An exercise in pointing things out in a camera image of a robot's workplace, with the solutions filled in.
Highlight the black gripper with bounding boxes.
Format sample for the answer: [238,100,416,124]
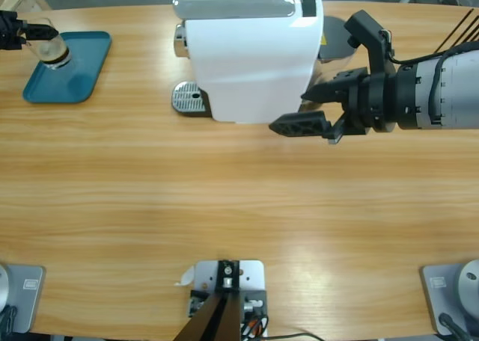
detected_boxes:
[268,67,418,146]
[0,10,59,52]

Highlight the clear drinking glass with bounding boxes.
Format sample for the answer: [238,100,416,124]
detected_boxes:
[28,17,73,71]

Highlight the black capsule holder with rods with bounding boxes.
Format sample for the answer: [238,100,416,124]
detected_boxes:
[433,7,479,53]

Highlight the chrome coffee machine lever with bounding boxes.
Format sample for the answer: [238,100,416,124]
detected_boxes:
[171,0,300,20]

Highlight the dark aluminium post with bracket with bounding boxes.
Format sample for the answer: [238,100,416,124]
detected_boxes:
[174,259,241,341]

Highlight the thick black cable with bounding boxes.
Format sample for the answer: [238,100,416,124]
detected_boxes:
[267,331,319,341]

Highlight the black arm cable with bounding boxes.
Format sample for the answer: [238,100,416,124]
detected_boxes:
[387,40,479,66]

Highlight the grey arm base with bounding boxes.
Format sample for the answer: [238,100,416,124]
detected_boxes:
[419,258,479,337]
[0,264,46,334]

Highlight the thin black mount wires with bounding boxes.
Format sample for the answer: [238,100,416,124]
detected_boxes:
[241,314,269,338]

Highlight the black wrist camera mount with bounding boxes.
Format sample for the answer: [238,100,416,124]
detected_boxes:
[344,10,397,76]

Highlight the metal drip tray grille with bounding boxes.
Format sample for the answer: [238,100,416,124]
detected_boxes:
[171,81,213,118]

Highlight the white coffee machine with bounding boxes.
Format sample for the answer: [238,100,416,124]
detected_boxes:
[171,0,325,126]

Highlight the black base cable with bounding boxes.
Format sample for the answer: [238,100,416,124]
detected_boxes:
[0,305,19,337]
[437,313,475,341]

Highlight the teal plastic tray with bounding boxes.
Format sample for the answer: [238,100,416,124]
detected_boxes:
[22,31,113,105]

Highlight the white paper tag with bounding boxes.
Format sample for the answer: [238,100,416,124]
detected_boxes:
[174,265,196,288]

